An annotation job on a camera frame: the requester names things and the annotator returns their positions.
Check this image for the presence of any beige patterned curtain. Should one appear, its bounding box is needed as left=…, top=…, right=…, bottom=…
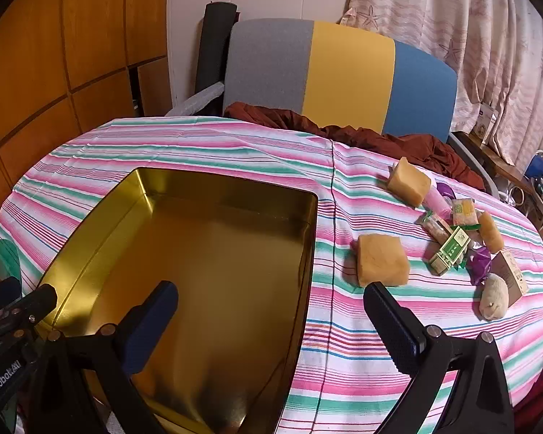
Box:
left=341, top=0, right=543, bottom=168

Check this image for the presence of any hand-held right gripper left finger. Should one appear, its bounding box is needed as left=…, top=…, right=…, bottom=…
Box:
left=27, top=280, right=180, bottom=434

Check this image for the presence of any white carton box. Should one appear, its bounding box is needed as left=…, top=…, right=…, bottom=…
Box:
left=473, top=103, right=501, bottom=139

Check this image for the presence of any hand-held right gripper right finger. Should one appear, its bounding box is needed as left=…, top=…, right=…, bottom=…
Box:
left=363, top=281, right=517, bottom=434

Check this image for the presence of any golden metal tin box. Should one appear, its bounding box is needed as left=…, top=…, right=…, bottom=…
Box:
left=38, top=167, right=320, bottom=434

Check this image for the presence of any wooden wardrobe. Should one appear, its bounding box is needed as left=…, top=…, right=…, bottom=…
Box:
left=0, top=0, right=170, bottom=236

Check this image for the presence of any white foam roll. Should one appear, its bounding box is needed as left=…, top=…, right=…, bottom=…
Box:
left=165, top=82, right=227, bottom=117

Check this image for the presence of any pink packet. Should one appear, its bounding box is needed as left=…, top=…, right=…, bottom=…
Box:
left=423, top=185, right=455, bottom=220

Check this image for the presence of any wooden side table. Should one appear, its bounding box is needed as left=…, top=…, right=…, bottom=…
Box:
left=452, top=131, right=543, bottom=236

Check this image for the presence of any small yellow sponge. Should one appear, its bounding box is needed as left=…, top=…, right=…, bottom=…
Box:
left=477, top=211, right=506, bottom=255

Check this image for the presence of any cream plush toy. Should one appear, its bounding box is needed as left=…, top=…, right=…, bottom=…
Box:
left=479, top=273, right=512, bottom=319

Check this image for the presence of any pink green striped tablecloth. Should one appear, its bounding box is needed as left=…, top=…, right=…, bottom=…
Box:
left=0, top=116, right=543, bottom=434

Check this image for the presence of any black rolled mat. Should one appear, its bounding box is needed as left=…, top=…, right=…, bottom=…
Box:
left=194, top=1, right=238, bottom=116

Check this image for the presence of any reddish brown cloth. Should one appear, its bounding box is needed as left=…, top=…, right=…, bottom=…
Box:
left=224, top=101, right=486, bottom=191

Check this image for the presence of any white cable loop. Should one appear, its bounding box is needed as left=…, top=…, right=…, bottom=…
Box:
left=502, top=185, right=532, bottom=209

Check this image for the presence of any small printed cardboard box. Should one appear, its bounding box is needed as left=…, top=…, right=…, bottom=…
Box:
left=491, top=248, right=530, bottom=308

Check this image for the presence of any yellow white snack packet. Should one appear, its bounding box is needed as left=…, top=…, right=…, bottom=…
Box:
left=451, top=198, right=476, bottom=227

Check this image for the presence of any small green white box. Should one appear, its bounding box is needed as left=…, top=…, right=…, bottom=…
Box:
left=429, top=226, right=472, bottom=277

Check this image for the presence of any grey yellow blue chair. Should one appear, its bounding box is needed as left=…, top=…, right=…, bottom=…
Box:
left=222, top=18, right=501, bottom=200

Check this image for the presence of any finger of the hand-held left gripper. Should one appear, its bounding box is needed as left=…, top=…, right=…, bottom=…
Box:
left=0, top=277, right=22, bottom=315
left=0, top=283, right=58, bottom=328

